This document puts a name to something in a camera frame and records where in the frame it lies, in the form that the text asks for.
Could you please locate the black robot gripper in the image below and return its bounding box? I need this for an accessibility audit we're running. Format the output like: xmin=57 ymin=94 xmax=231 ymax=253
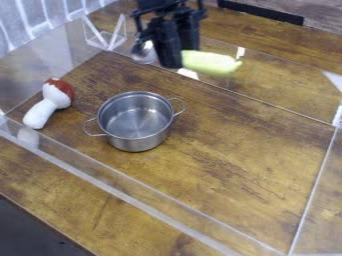
xmin=131 ymin=0 xmax=207 ymax=69

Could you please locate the small stainless steel pot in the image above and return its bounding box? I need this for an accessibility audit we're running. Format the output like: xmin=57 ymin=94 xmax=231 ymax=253
xmin=83 ymin=91 xmax=186 ymax=152

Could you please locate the black bar in background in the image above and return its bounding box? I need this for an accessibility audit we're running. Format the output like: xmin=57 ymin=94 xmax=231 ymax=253
xmin=216 ymin=0 xmax=305 ymax=26

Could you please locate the clear acrylic enclosure wall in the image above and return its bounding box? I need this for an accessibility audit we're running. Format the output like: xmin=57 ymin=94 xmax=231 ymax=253
xmin=0 ymin=8 xmax=342 ymax=256

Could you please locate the plush red white mushroom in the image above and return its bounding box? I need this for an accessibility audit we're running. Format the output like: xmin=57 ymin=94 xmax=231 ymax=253
xmin=23 ymin=78 xmax=75 ymax=129

